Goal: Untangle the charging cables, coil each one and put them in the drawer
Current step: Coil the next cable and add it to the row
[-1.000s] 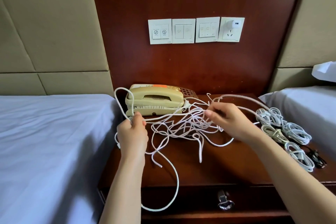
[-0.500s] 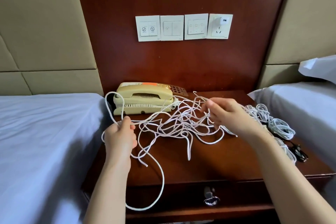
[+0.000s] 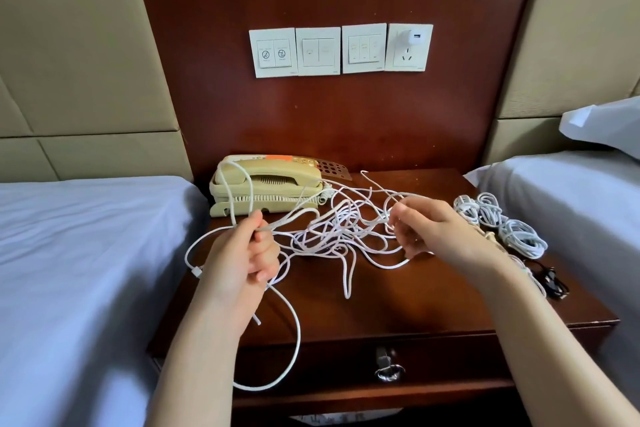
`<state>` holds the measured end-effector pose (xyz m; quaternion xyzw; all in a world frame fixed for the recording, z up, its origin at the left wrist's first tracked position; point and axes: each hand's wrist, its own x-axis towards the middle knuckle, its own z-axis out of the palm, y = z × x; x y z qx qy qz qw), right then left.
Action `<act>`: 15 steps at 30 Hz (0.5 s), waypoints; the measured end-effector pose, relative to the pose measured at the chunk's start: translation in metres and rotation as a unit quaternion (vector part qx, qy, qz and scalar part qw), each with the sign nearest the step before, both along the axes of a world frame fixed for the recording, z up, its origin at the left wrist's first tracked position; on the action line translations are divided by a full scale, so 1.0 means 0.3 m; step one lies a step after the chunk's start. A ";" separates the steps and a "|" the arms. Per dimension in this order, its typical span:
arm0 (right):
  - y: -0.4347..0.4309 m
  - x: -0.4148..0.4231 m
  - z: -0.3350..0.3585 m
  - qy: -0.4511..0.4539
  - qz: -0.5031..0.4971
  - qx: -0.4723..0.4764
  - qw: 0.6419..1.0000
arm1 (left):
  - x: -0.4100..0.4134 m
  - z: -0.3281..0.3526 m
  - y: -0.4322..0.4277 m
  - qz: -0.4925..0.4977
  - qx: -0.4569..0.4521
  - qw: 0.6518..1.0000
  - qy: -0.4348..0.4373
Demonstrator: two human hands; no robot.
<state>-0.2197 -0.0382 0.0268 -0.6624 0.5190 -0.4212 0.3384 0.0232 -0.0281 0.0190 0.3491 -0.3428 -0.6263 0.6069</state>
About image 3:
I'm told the person's right hand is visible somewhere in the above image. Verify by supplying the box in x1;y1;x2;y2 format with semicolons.
387;194;503;283

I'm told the white crumpled bag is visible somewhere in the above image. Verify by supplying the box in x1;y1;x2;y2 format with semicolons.
295;408;401;425

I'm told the white triple rocker wall switch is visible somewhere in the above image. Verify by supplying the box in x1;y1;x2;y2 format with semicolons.
342;23;388;75

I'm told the white double rocker wall switch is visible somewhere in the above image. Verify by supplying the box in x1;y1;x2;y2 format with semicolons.
296;27;343;77

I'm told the left bed white sheet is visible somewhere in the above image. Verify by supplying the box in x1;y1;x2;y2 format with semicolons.
0;176;211;427

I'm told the beige padded headboard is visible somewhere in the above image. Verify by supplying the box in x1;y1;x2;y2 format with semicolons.
0;0;194;183
482;0;640;165

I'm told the white pillow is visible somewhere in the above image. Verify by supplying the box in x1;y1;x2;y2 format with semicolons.
559;96;640;161

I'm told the person's left forearm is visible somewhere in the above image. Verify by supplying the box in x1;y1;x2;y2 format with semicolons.
145;310;251;427

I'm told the white two-button wall switch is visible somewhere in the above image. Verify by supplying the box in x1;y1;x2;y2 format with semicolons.
249;28;299;79

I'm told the thin black cable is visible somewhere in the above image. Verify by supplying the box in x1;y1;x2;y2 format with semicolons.
530;262;571;301

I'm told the person's left hand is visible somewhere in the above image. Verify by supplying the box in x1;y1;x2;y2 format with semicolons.
195;209;283;330

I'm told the right bed white sheet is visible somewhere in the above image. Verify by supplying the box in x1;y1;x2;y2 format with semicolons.
465;148;640;408

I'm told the wooden nightstand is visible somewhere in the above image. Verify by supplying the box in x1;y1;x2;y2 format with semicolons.
148;166;621;427

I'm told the dark wooden wall panel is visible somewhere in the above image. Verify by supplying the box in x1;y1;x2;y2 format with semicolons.
127;0;543;183

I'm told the beige corded telephone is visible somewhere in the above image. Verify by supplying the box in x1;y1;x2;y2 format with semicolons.
208;154;351;218

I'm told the dark wooden drawer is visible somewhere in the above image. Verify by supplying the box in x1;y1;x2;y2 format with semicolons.
235;336;601;408

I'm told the bed white sheet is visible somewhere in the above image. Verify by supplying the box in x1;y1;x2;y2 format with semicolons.
465;148;640;408
0;176;211;427

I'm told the metal ring drawer handle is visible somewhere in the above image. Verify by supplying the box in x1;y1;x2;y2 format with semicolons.
374;346;406;384

